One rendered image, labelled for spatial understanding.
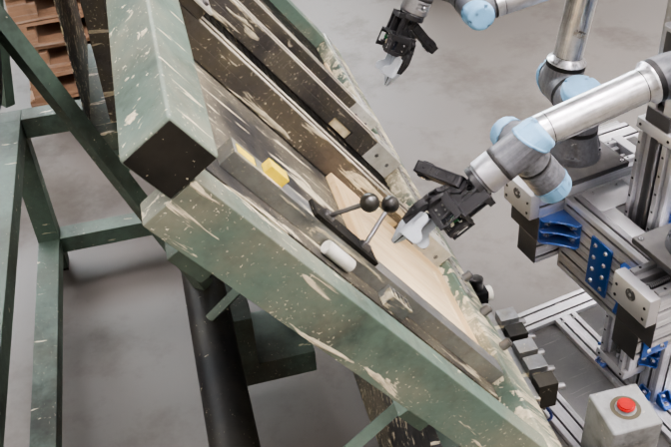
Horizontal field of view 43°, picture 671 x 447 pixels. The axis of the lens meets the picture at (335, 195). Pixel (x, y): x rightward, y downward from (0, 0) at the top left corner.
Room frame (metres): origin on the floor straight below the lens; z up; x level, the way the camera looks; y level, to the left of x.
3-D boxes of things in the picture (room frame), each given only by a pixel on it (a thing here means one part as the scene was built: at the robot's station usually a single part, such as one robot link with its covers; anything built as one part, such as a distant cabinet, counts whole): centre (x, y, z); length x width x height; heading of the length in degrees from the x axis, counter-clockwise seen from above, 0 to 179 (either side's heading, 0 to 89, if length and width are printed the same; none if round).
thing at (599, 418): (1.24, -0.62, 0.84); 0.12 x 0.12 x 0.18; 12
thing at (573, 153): (2.10, -0.72, 1.09); 0.15 x 0.15 x 0.10
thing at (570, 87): (2.10, -0.72, 1.20); 0.13 x 0.12 x 0.14; 9
